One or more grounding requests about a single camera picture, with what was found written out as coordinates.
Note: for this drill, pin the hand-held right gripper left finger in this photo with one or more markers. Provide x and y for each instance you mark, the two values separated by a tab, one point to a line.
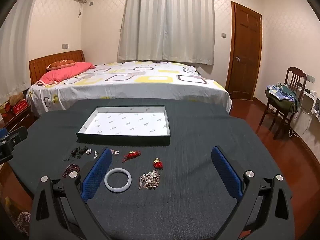
96	172

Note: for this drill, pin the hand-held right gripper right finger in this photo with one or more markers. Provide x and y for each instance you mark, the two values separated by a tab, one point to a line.
226	172

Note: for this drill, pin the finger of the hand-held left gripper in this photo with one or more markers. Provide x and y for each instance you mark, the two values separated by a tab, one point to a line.
17	134
3	132

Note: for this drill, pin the white jade bangle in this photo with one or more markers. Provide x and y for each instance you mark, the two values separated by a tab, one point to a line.
107	183

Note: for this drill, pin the silver rhinestone brooch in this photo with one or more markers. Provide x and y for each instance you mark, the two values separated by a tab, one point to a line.
96	154

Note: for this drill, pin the black bead pearl ornament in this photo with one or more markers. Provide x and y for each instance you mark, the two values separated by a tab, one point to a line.
79	152

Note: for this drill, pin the small red knot charm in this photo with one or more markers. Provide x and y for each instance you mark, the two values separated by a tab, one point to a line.
129	155

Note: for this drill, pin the pearl and rhinestone brooch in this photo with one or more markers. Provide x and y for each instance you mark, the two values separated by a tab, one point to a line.
150	180

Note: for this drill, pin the green shallow box white lining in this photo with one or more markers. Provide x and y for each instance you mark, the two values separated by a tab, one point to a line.
125	125

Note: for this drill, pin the red knot gold charm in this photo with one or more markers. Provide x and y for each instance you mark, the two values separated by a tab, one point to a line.
158	164

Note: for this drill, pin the wooden nightstand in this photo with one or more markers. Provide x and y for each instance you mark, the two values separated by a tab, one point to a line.
17	120

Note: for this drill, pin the red box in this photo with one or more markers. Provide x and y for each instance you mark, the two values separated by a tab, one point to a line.
20	107

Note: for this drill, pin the pink rhinestone brooch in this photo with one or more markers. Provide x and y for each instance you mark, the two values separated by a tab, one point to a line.
115	152

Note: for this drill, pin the brown teddy bear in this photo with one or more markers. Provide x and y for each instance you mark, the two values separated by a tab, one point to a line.
15	98

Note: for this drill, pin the dark grey tablecloth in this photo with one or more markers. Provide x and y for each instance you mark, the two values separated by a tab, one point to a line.
195	122

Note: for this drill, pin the wooden headboard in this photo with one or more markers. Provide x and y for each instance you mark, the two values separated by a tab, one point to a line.
43	62

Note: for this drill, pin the pink pillow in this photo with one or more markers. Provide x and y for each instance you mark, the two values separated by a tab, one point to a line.
66	73

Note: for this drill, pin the sheer side curtain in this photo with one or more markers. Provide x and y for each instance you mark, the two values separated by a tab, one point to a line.
15	55

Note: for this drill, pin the brown red cushion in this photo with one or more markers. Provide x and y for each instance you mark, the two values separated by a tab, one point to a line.
60	64

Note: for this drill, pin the pile of clothes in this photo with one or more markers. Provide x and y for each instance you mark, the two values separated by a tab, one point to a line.
280	100

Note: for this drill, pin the bed with patterned sheet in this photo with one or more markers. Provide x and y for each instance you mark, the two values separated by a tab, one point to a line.
150	86

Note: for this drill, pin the white desk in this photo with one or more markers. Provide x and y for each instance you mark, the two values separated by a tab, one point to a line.
308	102

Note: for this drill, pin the brown wooden door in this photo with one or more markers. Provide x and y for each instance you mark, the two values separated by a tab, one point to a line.
243	55

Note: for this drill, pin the wooden chair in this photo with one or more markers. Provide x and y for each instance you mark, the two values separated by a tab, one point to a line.
296	76

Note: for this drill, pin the white window curtain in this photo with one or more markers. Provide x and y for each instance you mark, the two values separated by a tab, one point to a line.
167	22

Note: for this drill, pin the wall socket above headboard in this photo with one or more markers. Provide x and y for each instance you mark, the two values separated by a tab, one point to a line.
65	46

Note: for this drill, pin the wall socket above desk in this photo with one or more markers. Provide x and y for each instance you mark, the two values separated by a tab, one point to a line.
310	78

